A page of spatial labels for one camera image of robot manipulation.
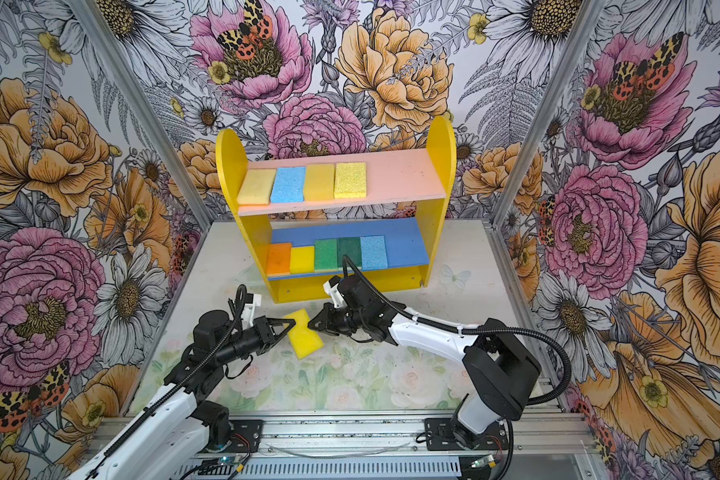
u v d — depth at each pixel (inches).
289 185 28.3
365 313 25.1
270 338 27.5
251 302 31.1
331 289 30.3
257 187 27.8
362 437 30.0
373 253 36.2
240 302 28.2
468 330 18.8
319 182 28.1
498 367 17.4
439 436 29.0
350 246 37.1
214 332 23.7
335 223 50.1
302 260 35.0
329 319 27.7
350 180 28.7
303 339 30.0
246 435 28.9
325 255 35.8
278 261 35.3
